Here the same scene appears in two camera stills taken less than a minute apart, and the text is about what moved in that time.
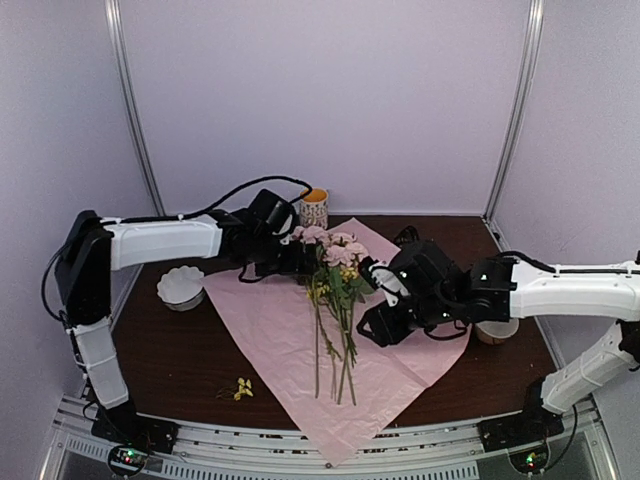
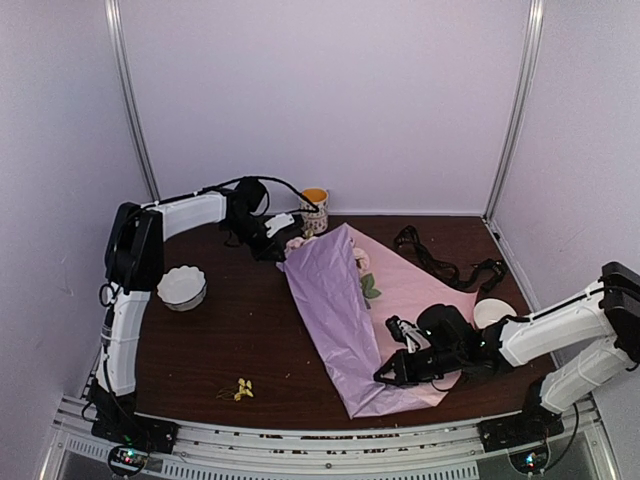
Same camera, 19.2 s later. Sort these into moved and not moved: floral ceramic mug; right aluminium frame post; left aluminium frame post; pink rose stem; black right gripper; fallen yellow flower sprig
Moved: black right gripper; pink rose stem
Not moved: floral ceramic mug; right aluminium frame post; fallen yellow flower sprig; left aluminium frame post
